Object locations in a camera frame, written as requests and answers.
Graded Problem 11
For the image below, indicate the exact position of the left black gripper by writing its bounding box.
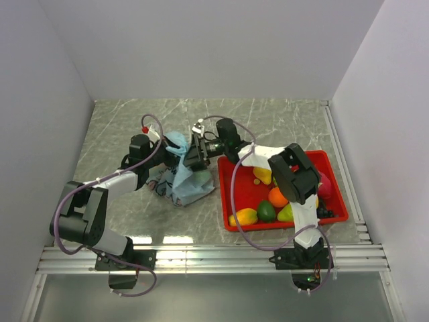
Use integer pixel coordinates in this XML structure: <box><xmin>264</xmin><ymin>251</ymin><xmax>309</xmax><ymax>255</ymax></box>
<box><xmin>144</xmin><ymin>135</ymin><xmax>188</xmax><ymax>168</ymax></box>

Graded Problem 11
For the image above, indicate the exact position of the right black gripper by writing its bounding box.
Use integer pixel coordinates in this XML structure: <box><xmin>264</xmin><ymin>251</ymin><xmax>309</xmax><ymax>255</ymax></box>
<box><xmin>180</xmin><ymin>134</ymin><xmax>228</xmax><ymax>174</ymax></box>

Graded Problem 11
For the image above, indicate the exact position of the light blue plastic bag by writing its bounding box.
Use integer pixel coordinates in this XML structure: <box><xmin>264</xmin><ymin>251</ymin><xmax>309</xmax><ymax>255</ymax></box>
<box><xmin>146</xmin><ymin>131</ymin><xmax>215</xmax><ymax>207</ymax></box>

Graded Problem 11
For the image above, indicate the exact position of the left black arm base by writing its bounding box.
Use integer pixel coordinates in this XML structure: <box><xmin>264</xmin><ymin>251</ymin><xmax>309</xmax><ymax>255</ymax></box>
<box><xmin>95</xmin><ymin>250</ymin><xmax>158</xmax><ymax>294</ymax></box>

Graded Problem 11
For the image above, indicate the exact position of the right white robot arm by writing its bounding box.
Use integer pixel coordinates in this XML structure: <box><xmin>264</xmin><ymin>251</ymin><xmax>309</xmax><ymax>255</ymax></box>
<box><xmin>184</xmin><ymin>115</ymin><xmax>328</xmax><ymax>268</ymax></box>

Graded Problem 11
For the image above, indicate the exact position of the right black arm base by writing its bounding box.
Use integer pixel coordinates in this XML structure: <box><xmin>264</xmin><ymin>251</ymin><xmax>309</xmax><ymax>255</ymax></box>
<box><xmin>269</xmin><ymin>247</ymin><xmax>334</xmax><ymax>294</ymax></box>

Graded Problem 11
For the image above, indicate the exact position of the yellow pear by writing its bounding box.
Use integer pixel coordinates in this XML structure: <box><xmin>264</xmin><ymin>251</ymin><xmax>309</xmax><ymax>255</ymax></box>
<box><xmin>253</xmin><ymin>167</ymin><xmax>272</xmax><ymax>185</ymax></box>

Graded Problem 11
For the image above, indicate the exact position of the yellow orange papaya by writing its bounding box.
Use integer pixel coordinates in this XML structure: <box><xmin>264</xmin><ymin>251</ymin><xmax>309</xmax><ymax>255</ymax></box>
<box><xmin>228</xmin><ymin>208</ymin><xmax>259</xmax><ymax>227</ymax></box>

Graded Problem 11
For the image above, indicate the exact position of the orange fruit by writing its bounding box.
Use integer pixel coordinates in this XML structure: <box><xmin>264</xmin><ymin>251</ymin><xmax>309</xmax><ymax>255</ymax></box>
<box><xmin>268</xmin><ymin>186</ymin><xmax>289</xmax><ymax>208</ymax></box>

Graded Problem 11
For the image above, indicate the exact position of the dark green avocado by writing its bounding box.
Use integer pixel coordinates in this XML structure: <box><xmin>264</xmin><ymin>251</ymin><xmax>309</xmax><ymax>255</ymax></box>
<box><xmin>257</xmin><ymin>200</ymin><xmax>276</xmax><ymax>223</ymax></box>

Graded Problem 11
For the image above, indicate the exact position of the green pear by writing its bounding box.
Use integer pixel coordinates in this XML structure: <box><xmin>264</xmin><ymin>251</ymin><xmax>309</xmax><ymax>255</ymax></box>
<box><xmin>277</xmin><ymin>203</ymin><xmax>294</xmax><ymax>222</ymax></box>

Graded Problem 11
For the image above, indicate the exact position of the pink dragon fruit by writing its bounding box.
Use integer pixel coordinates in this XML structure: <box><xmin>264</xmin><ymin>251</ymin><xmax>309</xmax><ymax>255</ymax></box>
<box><xmin>318</xmin><ymin>172</ymin><xmax>332</xmax><ymax>199</ymax></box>

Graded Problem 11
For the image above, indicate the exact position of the black grape bunch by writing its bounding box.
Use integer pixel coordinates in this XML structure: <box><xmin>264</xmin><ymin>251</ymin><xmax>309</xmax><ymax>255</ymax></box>
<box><xmin>316</xmin><ymin>199</ymin><xmax>339</xmax><ymax>219</ymax></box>

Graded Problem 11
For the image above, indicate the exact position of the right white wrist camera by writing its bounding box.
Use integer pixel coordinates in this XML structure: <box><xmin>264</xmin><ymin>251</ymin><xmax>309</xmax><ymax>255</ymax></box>
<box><xmin>192</xmin><ymin>119</ymin><xmax>204</xmax><ymax>136</ymax></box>

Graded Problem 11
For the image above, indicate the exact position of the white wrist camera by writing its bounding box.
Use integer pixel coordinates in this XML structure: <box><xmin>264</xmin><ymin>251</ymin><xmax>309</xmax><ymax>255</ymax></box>
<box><xmin>142</xmin><ymin>123</ymin><xmax>162</xmax><ymax>142</ymax></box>
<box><xmin>192</xmin><ymin>119</ymin><xmax>204</xmax><ymax>136</ymax></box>

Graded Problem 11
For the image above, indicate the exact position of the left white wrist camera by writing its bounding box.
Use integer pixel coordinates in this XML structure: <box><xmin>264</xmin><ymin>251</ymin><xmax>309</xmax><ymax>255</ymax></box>
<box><xmin>142</xmin><ymin>123</ymin><xmax>162</xmax><ymax>142</ymax></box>

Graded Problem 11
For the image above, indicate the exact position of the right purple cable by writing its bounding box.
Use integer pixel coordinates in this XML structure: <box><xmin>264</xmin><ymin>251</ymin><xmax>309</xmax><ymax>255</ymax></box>
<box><xmin>198</xmin><ymin>116</ymin><xmax>336</xmax><ymax>293</ymax></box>

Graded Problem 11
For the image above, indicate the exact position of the purple cable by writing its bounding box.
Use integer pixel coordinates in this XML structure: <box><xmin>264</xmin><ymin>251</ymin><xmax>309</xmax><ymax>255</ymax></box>
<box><xmin>53</xmin><ymin>114</ymin><xmax>165</xmax><ymax>298</ymax></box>
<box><xmin>198</xmin><ymin>116</ymin><xmax>336</xmax><ymax>293</ymax></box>

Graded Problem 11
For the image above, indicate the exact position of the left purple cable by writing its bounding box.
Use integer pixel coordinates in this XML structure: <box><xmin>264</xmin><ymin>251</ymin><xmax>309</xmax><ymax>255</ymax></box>
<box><xmin>53</xmin><ymin>114</ymin><xmax>165</xmax><ymax>298</ymax></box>

